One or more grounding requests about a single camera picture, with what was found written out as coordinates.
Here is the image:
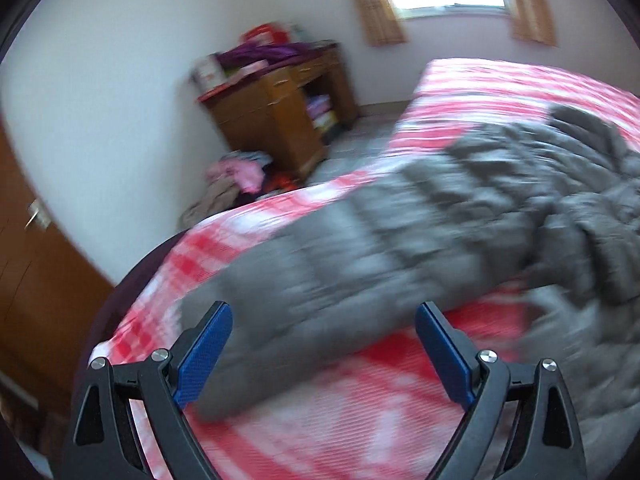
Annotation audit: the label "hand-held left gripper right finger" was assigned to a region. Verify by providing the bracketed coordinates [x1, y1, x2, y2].
[415, 301, 588, 480]

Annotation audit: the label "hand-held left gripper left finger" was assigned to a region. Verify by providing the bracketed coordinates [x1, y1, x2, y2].
[60, 301, 234, 480]

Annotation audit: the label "grey puffer jacket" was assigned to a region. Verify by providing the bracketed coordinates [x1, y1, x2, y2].
[180, 104, 640, 466]

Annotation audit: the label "pile of pink clothes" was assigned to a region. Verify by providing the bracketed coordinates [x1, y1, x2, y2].
[177, 150, 301, 231]

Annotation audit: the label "dark footboard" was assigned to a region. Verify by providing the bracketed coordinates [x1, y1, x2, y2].
[75, 232, 193, 376]

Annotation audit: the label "bed with red plaid sheet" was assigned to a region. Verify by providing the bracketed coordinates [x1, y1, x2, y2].
[92, 57, 640, 480]

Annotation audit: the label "wooden door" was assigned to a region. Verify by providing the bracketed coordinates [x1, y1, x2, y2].
[0, 120, 118, 411]

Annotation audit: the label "wooden desk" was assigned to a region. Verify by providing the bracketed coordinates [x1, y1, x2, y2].
[197, 45, 360, 181]

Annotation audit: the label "colourful stacked items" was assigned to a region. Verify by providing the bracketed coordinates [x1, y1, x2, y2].
[306, 95, 338, 133]

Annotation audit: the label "white box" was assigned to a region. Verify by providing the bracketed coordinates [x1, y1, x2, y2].
[194, 55, 226, 88]

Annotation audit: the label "purple cloth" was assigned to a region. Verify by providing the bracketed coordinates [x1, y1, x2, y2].
[217, 40, 321, 73]

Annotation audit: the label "red box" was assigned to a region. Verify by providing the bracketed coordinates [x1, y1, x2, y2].
[240, 22, 293, 47]

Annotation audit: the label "yellow patterned curtain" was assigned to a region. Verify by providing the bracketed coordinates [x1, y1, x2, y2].
[500, 0, 557, 47]
[337, 0, 407, 47]

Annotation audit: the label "metal door handle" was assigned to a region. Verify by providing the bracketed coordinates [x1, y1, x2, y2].
[26, 200, 52, 231]

